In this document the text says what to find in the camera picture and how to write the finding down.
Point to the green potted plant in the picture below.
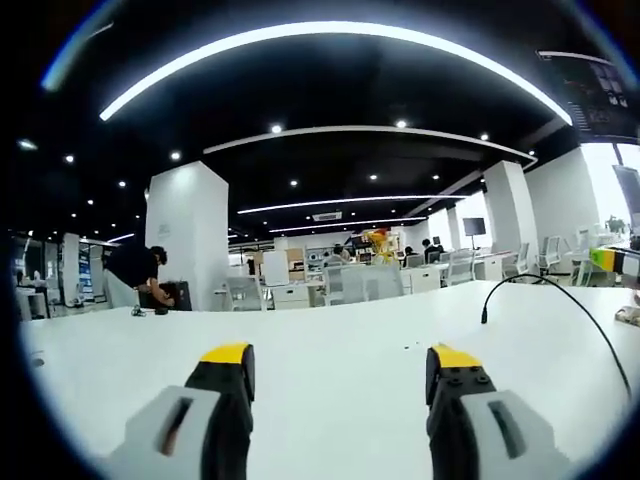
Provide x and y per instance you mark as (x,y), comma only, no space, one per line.
(614,224)

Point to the dark hanging display panel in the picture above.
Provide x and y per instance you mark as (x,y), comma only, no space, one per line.
(600,100)

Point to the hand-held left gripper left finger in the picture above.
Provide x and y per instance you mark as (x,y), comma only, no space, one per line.
(160,432)

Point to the black box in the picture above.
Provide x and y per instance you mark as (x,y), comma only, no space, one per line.
(175,296)

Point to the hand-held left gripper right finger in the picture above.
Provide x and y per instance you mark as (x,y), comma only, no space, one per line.
(505,430)

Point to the large white pillar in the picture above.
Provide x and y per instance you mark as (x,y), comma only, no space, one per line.
(192,235)

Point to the small black flat object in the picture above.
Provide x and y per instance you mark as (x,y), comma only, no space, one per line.
(161,311)

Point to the white ceiling trim strip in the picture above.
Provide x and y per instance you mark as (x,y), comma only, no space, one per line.
(370,132)

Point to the group of ceiling spotlights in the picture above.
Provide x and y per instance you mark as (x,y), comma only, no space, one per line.
(276,129)

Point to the long curved ceiling light strip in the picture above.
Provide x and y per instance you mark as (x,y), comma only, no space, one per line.
(330,29)

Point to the slim white pillar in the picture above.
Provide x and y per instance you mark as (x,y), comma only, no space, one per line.
(507,210)

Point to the white drawer cabinet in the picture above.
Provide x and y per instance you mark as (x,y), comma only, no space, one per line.
(292,296)

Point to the thin ceiling light strip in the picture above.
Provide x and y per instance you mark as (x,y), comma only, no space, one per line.
(350,201)

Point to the white office chair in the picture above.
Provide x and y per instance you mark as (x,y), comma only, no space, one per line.
(520,260)
(460,265)
(245,292)
(550,252)
(370,282)

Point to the yellow orange object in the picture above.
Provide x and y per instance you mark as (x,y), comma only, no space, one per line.
(382,245)

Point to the ceiling air vent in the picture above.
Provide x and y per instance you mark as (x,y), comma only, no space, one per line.
(327,216)

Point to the monitor on stand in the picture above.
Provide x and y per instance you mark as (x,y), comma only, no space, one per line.
(473,226)

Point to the small brown patterned object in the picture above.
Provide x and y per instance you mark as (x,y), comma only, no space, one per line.
(629,316)

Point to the white desk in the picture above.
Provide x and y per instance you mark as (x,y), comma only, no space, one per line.
(325,390)

